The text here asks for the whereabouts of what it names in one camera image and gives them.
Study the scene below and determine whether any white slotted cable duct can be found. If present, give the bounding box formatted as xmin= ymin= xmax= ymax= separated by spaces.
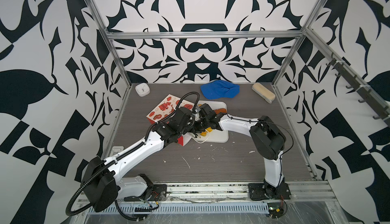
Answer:
xmin=86 ymin=202 xmax=270 ymax=215

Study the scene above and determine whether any beige sponge block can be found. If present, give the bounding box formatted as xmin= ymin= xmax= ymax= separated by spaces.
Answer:
xmin=252 ymin=83 xmax=276 ymax=104

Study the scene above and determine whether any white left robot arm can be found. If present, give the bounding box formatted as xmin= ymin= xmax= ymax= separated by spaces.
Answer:
xmin=66 ymin=106 xmax=200 ymax=215

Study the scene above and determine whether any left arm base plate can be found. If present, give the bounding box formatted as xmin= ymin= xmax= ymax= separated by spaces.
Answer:
xmin=124 ymin=184 xmax=168 ymax=202

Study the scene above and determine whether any white red paper bag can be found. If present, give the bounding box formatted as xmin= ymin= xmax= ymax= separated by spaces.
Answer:
xmin=146 ymin=94 xmax=194 ymax=146

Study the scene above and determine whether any orange fake baguette bread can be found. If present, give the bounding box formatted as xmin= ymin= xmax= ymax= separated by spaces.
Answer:
xmin=214 ymin=108 xmax=227 ymax=114

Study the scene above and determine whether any white plastic tray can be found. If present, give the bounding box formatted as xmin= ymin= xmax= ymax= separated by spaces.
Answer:
xmin=187 ymin=100 xmax=229 ymax=144

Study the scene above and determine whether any green circuit board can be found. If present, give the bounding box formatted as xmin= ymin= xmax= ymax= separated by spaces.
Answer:
xmin=267 ymin=203 xmax=285 ymax=220

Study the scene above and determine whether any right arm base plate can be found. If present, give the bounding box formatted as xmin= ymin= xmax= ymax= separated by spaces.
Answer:
xmin=248 ymin=182 xmax=291 ymax=201

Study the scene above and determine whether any white square analog clock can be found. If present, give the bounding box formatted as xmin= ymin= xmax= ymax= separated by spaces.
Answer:
xmin=135 ymin=83 xmax=150 ymax=97

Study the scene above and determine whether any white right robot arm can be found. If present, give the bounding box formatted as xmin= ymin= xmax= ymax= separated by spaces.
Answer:
xmin=194 ymin=104 xmax=286 ymax=191

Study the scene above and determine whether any black corrugated cable conduit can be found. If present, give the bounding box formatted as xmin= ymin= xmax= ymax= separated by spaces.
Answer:
xmin=65 ymin=159 xmax=118 ymax=217

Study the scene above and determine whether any blue cloth cap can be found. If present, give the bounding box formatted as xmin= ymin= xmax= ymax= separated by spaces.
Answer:
xmin=200 ymin=80 xmax=240 ymax=100

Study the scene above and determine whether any black wall hook rail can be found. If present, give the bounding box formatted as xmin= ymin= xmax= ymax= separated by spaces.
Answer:
xmin=327 ymin=57 xmax=390 ymax=127

